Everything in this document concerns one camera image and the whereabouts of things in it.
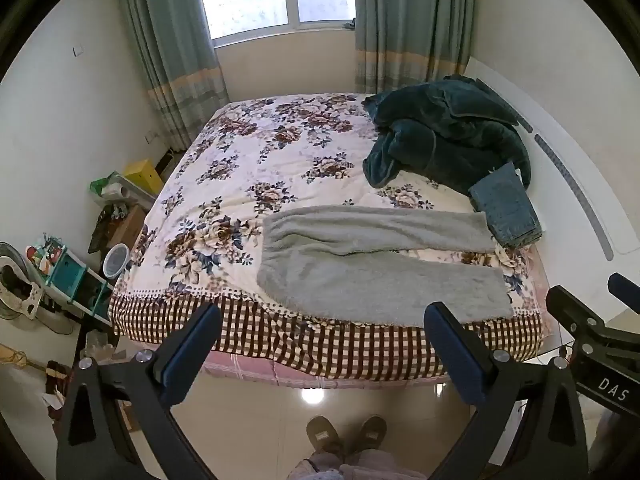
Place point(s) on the person's right slipper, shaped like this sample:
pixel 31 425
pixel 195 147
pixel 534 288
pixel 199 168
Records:
pixel 372 432

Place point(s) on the person's left slipper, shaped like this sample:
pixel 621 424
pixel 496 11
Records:
pixel 322 437

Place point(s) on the person's slipper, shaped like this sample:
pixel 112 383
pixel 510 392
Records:
pixel 322 437
pixel 372 432

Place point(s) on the white electric fan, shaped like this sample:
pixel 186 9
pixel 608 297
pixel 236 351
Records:
pixel 17 285

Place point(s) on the broom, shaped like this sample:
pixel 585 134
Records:
pixel 17 358

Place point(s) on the pink checked bed sheet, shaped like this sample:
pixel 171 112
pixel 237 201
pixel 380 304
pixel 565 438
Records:
pixel 280 372

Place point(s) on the yellow box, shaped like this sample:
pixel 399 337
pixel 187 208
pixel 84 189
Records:
pixel 145 177

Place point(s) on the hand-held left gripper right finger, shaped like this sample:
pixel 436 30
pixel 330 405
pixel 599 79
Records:
pixel 450 350

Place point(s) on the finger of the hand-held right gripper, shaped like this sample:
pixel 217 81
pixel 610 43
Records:
pixel 575 315
pixel 627 290

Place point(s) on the grey fleece pants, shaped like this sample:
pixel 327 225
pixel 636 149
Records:
pixel 370 270

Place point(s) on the green striped curtain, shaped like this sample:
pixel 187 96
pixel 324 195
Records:
pixel 410 25
pixel 170 45

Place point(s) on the floral quilted bedspread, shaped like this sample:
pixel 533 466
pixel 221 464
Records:
pixel 280 160

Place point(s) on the white plastic bucket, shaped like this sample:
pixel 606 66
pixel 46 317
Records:
pixel 116 260

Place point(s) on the folded blue jeans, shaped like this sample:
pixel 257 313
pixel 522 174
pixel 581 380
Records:
pixel 507 205

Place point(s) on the teal storage shelf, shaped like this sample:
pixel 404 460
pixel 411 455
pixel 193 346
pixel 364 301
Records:
pixel 70 280

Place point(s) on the white bed headboard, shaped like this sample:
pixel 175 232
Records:
pixel 560 125

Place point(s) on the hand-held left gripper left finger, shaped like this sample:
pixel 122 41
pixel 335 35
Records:
pixel 192 350

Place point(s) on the brown cardboard box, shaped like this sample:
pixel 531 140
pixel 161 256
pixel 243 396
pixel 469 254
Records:
pixel 127 225

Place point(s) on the green plastic bag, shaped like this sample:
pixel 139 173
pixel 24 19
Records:
pixel 102 185

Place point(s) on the dark green fleece blanket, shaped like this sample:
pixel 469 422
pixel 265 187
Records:
pixel 450 135

